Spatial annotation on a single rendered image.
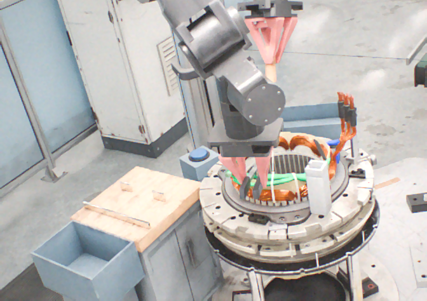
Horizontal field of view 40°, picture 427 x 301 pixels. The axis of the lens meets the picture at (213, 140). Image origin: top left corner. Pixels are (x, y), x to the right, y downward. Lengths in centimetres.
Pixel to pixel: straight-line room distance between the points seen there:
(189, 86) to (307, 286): 55
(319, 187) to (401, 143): 236
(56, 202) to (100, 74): 77
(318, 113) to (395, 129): 203
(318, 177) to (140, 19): 245
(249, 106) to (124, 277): 48
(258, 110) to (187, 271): 57
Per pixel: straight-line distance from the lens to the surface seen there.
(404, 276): 134
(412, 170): 166
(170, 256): 117
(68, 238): 119
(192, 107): 147
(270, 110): 73
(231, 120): 81
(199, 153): 132
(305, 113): 142
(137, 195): 119
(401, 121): 351
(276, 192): 99
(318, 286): 132
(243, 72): 73
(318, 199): 97
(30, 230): 325
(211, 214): 103
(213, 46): 75
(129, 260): 108
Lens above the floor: 169
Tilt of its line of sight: 28 degrees down
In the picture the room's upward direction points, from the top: 12 degrees counter-clockwise
